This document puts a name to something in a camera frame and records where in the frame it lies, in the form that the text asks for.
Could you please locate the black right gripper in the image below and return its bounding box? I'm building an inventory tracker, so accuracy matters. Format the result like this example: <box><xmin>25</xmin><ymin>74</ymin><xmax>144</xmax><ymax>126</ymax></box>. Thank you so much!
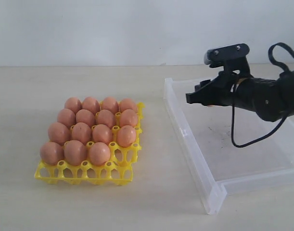
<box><xmin>185</xmin><ymin>57</ymin><xmax>252</xmax><ymax>106</ymax></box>

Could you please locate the brown egg placed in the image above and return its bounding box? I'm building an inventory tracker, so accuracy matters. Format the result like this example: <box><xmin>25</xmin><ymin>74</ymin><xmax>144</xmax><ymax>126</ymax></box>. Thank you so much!
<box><xmin>82</xmin><ymin>97</ymin><xmax>101</xmax><ymax>115</ymax></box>
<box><xmin>64</xmin><ymin>97</ymin><xmax>82</xmax><ymax>114</ymax></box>
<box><xmin>101</xmin><ymin>96</ymin><xmax>119</xmax><ymax>115</ymax></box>
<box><xmin>119</xmin><ymin>98</ymin><xmax>138</xmax><ymax>113</ymax></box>

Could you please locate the brown egg with line mark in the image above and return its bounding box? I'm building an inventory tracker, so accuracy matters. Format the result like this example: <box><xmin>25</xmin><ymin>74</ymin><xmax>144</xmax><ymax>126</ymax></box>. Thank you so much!
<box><xmin>96</xmin><ymin>109</ymin><xmax>116</xmax><ymax>128</ymax></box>

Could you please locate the brown egg cluster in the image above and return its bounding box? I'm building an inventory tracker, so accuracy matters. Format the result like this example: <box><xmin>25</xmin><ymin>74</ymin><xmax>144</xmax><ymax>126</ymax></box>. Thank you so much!
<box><xmin>57</xmin><ymin>108</ymin><xmax>76</xmax><ymax>128</ymax></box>

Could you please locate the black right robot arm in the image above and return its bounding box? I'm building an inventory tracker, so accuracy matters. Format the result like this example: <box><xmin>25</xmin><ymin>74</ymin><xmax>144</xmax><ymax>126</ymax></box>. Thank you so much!
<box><xmin>186</xmin><ymin>58</ymin><xmax>294</xmax><ymax>122</ymax></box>

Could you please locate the clear plastic bin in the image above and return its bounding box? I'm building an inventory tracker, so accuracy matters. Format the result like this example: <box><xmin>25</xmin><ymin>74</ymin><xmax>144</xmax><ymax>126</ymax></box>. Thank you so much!
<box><xmin>164</xmin><ymin>78</ymin><xmax>294</xmax><ymax>214</ymax></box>

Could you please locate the yellow plastic egg tray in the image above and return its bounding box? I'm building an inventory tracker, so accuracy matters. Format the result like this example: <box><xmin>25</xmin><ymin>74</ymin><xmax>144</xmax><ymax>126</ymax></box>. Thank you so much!
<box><xmin>34</xmin><ymin>102</ymin><xmax>144</xmax><ymax>185</ymax></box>

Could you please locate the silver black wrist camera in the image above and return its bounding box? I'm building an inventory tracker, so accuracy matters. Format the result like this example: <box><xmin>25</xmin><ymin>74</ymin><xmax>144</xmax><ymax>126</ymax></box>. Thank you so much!
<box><xmin>204</xmin><ymin>43</ymin><xmax>250</xmax><ymax>68</ymax></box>

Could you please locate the black camera cable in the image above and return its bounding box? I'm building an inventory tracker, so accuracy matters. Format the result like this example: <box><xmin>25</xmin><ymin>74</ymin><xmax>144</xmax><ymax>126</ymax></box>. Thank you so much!
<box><xmin>230</xmin><ymin>42</ymin><xmax>294</xmax><ymax>148</ymax></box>

